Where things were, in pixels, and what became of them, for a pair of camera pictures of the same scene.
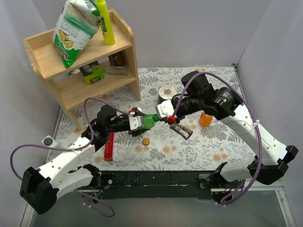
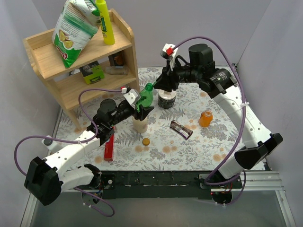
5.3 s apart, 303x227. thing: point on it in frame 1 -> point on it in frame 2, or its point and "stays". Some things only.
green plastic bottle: (150, 121) -> (146, 97)
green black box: (92, 72) stays
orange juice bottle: (204, 120) stays
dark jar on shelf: (117, 60) stays
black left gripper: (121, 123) -> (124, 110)
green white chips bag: (77, 22) stays
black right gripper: (174, 114) -> (169, 77)
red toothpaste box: (109, 152) stays
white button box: (49, 141) stays
